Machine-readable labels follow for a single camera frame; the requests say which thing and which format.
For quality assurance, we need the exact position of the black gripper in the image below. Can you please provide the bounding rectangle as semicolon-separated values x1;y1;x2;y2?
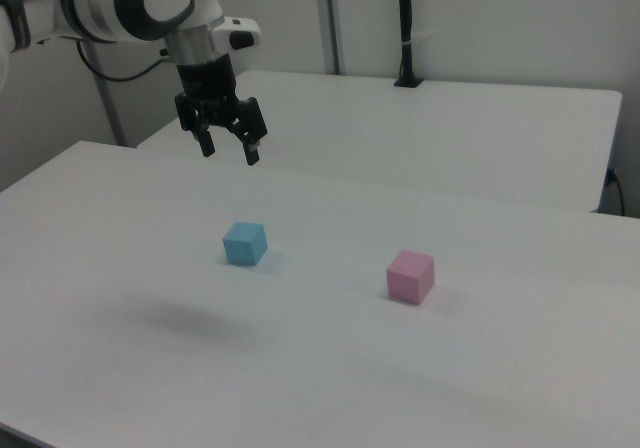
174;53;268;167

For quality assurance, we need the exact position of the blue cube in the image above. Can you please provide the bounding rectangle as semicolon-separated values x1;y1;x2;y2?
221;221;269;268

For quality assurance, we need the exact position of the pink cube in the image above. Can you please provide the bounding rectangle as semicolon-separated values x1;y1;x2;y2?
385;248;436;306

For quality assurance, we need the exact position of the black pole with base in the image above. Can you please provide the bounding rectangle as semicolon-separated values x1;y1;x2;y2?
393;0;426;89

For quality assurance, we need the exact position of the grey metal frame post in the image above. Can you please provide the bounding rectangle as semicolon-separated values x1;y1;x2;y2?
96;75;127;148
313;0;347;76

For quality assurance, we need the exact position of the thin dark cable loop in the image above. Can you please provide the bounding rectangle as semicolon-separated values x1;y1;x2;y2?
74;37;176;82

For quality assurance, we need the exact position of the black wall cable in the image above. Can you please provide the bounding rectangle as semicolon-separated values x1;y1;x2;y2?
605;166;627;216

